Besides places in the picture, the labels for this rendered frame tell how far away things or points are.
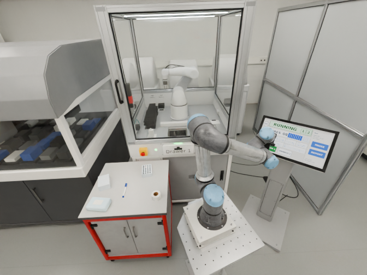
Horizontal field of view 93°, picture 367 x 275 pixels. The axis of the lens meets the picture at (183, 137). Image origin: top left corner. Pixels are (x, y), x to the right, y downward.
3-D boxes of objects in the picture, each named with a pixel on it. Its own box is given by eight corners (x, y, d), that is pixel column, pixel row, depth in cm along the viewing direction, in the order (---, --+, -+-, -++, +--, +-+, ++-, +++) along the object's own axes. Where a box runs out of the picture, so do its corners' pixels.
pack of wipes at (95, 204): (112, 201, 132) (110, 197, 129) (106, 212, 124) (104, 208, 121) (93, 199, 133) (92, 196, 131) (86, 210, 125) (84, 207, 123)
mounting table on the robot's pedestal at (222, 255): (261, 254, 108) (265, 245, 102) (196, 289, 95) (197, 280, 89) (222, 199, 144) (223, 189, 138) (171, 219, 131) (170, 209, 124)
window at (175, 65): (227, 135, 163) (242, 8, 112) (135, 139, 161) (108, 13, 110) (227, 134, 164) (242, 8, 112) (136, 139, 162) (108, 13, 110)
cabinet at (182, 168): (227, 203, 215) (235, 151, 172) (143, 208, 213) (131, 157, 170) (212, 155, 295) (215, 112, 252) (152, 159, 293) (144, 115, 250)
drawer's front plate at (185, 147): (193, 153, 169) (193, 144, 163) (163, 155, 168) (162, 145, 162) (193, 152, 170) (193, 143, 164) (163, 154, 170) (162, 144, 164)
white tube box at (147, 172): (152, 176, 153) (151, 173, 150) (142, 178, 151) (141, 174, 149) (151, 167, 163) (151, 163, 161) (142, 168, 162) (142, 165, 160)
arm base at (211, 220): (227, 224, 106) (229, 214, 101) (203, 229, 104) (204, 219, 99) (218, 203, 118) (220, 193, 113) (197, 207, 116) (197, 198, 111)
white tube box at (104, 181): (111, 188, 143) (109, 184, 140) (99, 191, 140) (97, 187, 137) (110, 178, 153) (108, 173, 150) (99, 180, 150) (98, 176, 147)
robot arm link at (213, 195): (206, 217, 100) (207, 202, 93) (199, 198, 111) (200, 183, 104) (226, 212, 102) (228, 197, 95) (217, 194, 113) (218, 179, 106)
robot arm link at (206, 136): (209, 132, 70) (285, 157, 90) (200, 120, 79) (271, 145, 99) (196, 154, 75) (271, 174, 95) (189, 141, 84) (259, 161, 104)
